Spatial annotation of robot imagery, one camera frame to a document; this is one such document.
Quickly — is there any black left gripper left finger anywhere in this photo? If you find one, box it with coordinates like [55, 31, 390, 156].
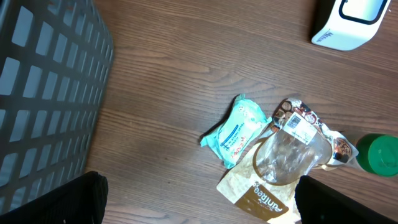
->
[1, 171, 109, 224]

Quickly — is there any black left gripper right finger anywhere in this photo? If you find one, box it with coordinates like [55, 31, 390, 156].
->
[295, 175, 395, 224]

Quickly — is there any beige brown snack pouch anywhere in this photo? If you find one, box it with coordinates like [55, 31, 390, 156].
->
[216, 98, 358, 223]

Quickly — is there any green lid jar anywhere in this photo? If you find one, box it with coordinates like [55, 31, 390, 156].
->
[356, 134, 397, 177]

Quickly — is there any teal tissue pack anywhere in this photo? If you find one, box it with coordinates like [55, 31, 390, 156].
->
[200, 94, 272, 169]

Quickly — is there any white barcode scanner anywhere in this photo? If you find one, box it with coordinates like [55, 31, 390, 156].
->
[310, 0, 391, 51]

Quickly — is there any grey plastic basket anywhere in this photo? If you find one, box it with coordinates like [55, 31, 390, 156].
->
[1, 0, 114, 213]

